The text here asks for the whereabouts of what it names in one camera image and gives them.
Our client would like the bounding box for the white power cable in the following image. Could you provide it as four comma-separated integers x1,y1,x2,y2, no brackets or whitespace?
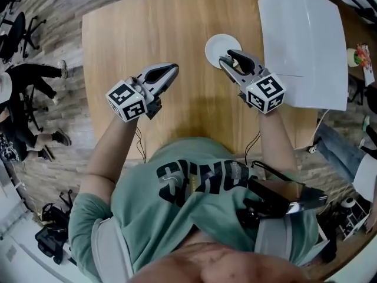
309,109,330,147

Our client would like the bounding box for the green printed t-shirt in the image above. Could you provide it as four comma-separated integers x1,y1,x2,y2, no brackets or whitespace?
68,136,320,283

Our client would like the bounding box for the person's right forearm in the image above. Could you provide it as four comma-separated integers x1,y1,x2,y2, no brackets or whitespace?
258,110,298,173

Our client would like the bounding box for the wooden table with white legs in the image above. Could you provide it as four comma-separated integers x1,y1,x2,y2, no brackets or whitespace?
81,0,320,162

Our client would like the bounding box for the person's left hand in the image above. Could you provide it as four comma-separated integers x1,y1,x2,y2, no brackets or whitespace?
128,76,147,96

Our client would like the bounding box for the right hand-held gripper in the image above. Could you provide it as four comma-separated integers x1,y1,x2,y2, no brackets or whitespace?
217,49,287,116

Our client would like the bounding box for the black chest harness device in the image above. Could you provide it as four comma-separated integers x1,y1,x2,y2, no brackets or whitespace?
240,160,328,226

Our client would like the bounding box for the white box appliance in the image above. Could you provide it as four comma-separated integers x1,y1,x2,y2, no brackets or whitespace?
258,0,349,111

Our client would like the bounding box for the white paper sheet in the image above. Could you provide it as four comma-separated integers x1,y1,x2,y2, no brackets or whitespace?
363,65,377,87

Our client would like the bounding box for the person's chin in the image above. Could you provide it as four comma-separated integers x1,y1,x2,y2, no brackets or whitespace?
129,242,310,283

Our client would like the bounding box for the white round plate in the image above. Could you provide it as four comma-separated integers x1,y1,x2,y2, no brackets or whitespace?
205,34,242,70

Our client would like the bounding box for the person's left forearm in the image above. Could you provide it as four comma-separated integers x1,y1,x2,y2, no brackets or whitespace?
84,117,140,188

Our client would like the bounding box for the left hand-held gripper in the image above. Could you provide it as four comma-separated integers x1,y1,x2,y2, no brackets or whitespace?
105,62,180,124

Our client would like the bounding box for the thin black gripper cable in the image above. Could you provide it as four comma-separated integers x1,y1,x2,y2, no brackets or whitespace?
135,125,147,163
244,130,262,166

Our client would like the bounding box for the white shoulder strap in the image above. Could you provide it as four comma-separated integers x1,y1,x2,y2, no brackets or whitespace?
254,216,292,261
91,218,133,283

